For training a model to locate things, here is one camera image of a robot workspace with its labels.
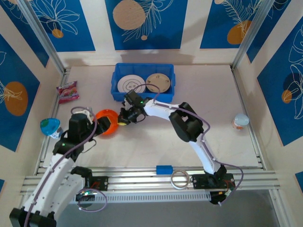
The orange plastic bowl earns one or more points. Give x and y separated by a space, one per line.
112 118

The white plate with grey lines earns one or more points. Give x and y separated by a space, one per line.
130 82

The yellow plate with small flowers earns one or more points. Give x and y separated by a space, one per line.
158 82

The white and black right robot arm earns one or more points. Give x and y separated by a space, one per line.
189 123

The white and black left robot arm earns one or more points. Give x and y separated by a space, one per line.
54 182

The blue plastic bin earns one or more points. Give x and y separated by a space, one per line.
142 68

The blue green jelly cup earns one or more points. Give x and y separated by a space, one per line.
50 127

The pink snack packet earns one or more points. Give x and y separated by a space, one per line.
68 92

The blue plastic block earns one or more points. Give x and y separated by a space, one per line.
164 169

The black controller board with lights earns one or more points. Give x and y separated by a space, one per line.
85 195
219 197

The small white cup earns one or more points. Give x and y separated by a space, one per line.
241 119

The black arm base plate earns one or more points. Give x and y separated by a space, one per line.
102 183
199 180

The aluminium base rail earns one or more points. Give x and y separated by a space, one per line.
142 179

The aluminium frame post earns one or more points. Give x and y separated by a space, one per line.
251 33
42 33

